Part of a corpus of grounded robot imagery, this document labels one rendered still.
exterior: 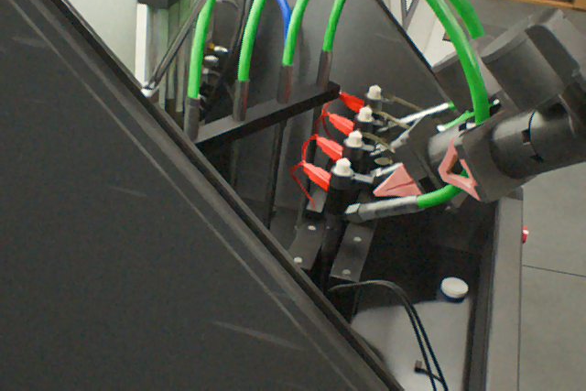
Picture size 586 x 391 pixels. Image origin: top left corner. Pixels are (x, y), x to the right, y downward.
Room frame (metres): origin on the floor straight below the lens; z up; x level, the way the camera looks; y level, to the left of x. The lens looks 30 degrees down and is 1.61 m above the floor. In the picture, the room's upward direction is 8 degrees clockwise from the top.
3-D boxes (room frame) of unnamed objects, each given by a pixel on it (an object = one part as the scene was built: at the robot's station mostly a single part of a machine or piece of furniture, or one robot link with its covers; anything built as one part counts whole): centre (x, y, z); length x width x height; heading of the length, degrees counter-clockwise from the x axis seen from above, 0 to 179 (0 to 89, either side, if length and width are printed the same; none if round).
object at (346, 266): (1.02, -0.08, 0.91); 0.34 x 0.10 x 0.15; 170
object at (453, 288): (1.05, -0.28, 0.84); 0.04 x 0.04 x 0.01
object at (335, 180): (0.90, -0.07, 1.00); 0.05 x 0.03 x 0.21; 80
